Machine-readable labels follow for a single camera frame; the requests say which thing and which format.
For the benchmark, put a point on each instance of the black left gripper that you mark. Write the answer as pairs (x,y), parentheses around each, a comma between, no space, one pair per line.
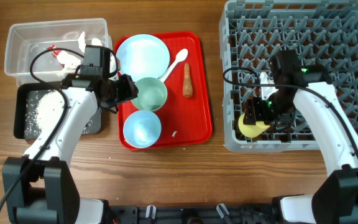
(128,91)

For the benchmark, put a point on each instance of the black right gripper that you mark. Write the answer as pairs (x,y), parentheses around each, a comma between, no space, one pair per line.
(253,112)

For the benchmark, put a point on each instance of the yellow plastic cup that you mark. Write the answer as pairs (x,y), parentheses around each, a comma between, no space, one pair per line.
(250,130)

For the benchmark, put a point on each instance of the green bowl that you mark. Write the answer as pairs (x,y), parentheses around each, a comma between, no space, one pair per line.
(152,94)

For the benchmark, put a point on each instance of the small light blue bowl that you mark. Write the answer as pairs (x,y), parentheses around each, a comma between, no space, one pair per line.
(142,129)

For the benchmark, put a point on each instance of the white tissue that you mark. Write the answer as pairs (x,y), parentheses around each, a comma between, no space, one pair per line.
(68,61)
(83,41)

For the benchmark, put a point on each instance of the white rice pile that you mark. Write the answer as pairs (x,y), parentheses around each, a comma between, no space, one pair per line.
(48,110)

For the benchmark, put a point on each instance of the red snack wrapper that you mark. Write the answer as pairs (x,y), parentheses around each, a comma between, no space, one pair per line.
(56,53)

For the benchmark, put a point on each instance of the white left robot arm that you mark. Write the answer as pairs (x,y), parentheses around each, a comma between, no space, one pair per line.
(39,187)

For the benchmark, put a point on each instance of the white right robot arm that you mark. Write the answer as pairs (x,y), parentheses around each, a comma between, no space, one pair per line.
(310,90)

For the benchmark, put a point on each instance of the grey dishwasher rack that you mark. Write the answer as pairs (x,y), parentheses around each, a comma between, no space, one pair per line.
(321,32)

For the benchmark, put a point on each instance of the light blue plate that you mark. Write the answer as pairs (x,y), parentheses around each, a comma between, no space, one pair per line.
(143,56)

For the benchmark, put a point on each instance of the red plastic tray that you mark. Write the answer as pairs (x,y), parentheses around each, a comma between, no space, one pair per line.
(191,117)

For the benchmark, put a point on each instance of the orange carrot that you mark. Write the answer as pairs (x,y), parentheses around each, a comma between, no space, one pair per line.
(187,84)

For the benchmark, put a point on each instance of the black tray bin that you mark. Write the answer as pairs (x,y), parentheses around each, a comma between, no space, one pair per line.
(29,96)

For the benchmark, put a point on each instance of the clear plastic bin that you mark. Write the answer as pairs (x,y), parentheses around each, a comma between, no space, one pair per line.
(26,40)

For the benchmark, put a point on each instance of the white plastic spoon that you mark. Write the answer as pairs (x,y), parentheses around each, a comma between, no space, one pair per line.
(180,57)

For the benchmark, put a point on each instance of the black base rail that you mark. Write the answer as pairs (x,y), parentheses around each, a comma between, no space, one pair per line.
(246,214)

